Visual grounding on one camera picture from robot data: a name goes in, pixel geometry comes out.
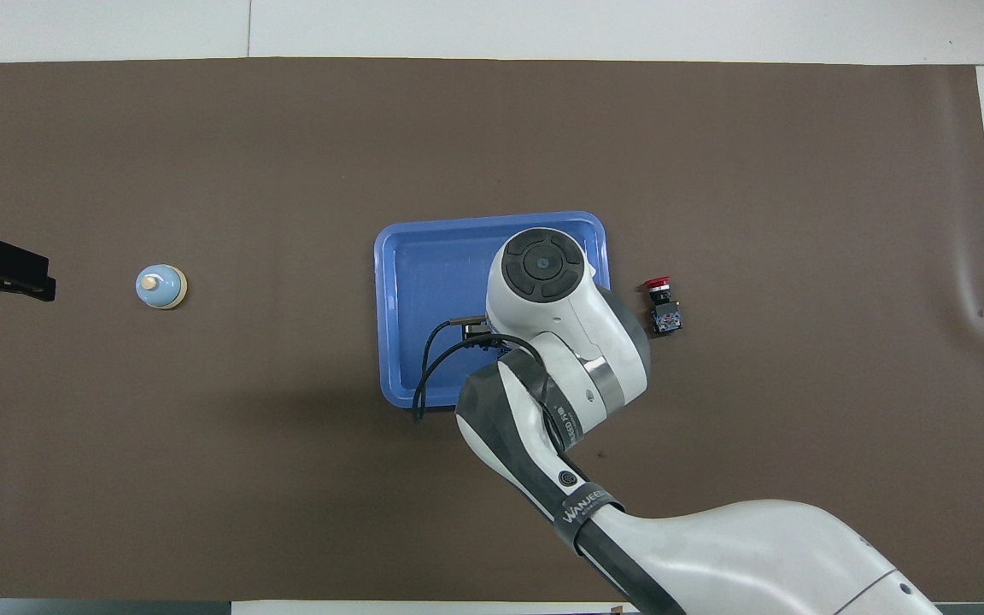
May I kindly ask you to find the brown table mat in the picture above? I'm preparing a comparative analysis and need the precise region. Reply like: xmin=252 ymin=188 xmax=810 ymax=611
xmin=0 ymin=56 xmax=984 ymax=603

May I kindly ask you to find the red push button switch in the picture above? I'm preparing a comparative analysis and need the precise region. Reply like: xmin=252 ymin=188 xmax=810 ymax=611
xmin=641 ymin=276 xmax=684 ymax=337

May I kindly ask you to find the light blue call bell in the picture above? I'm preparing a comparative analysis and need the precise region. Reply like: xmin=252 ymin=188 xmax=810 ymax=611
xmin=134 ymin=263 xmax=190 ymax=311

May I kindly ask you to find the blue plastic tray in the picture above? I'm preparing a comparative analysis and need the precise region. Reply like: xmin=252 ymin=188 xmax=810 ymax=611
xmin=372 ymin=210 xmax=618 ymax=410

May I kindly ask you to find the black printed velcro strap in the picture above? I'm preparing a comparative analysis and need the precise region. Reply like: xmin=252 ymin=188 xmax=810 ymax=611
xmin=556 ymin=481 xmax=627 ymax=548

